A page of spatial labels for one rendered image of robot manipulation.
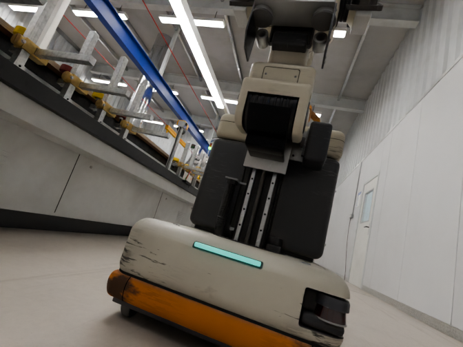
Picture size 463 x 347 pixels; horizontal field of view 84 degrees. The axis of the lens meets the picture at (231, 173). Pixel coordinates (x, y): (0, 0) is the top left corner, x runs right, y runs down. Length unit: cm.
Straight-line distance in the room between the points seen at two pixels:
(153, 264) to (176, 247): 7
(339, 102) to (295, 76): 766
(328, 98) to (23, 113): 792
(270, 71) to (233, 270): 64
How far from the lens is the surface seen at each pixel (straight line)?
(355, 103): 865
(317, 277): 69
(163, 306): 75
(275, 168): 95
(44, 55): 143
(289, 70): 93
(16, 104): 145
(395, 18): 616
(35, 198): 186
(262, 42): 103
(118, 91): 145
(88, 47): 167
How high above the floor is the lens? 31
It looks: 13 degrees up
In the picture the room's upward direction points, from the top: 16 degrees clockwise
